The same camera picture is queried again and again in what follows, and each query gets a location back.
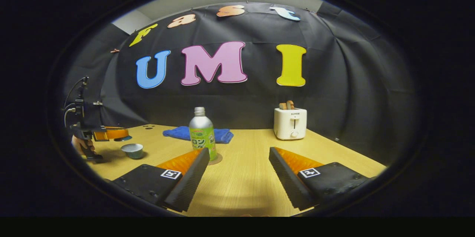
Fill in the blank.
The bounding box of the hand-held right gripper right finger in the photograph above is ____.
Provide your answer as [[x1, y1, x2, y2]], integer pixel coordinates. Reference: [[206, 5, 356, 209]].
[[269, 147, 371, 211]]

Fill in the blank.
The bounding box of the blue folded towel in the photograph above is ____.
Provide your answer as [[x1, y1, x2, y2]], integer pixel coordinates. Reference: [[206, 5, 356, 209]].
[[163, 126, 234, 144]]

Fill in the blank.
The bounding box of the silver green water bottle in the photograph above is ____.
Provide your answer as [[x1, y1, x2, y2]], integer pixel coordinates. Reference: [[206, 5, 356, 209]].
[[189, 107, 218, 162]]

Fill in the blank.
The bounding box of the black backdrop cloth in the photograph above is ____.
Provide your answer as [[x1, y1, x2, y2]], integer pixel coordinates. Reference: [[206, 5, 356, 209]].
[[61, 1, 418, 163]]

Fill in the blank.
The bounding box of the teal teacup white inside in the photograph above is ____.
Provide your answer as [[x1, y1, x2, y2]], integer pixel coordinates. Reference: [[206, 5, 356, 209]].
[[121, 143, 144, 159]]

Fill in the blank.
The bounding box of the white toaster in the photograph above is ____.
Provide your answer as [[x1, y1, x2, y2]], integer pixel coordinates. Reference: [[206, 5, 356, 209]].
[[273, 108, 308, 141]]

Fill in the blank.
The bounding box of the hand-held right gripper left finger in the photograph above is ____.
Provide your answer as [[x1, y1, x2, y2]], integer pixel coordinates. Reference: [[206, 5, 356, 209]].
[[111, 148, 210, 213]]

